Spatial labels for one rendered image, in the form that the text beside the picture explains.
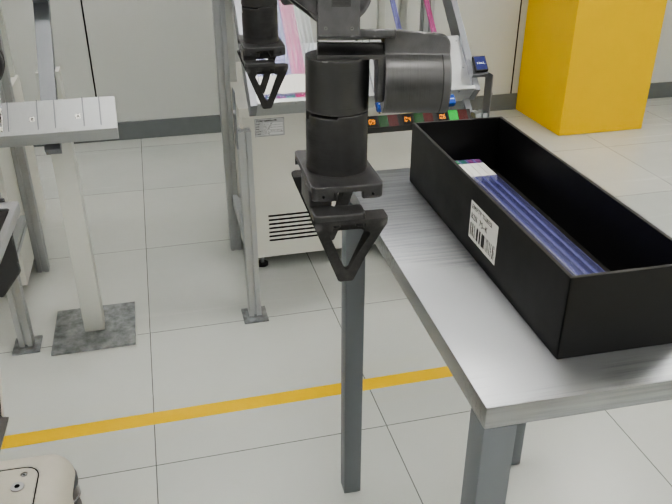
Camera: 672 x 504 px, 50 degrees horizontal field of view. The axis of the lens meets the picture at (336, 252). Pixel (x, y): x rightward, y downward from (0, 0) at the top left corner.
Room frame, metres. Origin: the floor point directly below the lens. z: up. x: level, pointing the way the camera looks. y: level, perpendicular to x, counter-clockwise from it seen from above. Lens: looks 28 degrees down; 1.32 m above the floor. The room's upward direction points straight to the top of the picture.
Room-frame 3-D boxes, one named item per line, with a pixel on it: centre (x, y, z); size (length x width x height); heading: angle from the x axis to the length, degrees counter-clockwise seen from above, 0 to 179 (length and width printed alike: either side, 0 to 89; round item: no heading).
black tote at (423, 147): (1.00, -0.28, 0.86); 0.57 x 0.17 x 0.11; 13
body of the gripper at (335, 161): (0.64, 0.00, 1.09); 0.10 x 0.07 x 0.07; 12
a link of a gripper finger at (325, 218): (0.61, -0.01, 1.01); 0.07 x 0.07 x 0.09; 12
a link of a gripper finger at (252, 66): (1.17, 0.11, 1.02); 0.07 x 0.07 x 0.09; 13
